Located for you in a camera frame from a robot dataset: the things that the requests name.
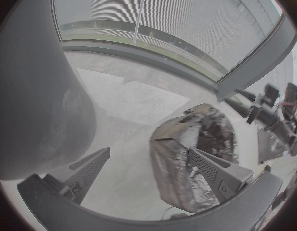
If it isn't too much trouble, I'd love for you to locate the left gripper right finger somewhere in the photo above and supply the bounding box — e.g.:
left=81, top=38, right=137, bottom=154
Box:
left=188, top=148, right=254, bottom=203

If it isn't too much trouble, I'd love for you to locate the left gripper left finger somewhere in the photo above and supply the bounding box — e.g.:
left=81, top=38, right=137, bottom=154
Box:
left=44, top=147, right=111, bottom=205

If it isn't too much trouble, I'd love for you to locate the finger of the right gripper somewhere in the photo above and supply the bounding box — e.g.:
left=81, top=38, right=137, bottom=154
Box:
left=235, top=89, right=256, bottom=102
left=225, top=98, right=253, bottom=120

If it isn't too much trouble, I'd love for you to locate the dark grey round chair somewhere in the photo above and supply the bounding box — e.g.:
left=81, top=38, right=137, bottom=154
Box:
left=0, top=0, right=98, bottom=182

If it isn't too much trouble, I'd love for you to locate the window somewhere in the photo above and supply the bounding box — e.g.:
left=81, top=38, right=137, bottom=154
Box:
left=51, top=0, right=297, bottom=103

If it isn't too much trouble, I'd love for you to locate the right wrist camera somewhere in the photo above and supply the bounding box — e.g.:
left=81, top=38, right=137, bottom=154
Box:
left=263, top=84, right=281, bottom=105

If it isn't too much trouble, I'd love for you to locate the black cable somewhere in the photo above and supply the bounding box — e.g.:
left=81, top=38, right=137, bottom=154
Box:
left=161, top=206, right=187, bottom=220

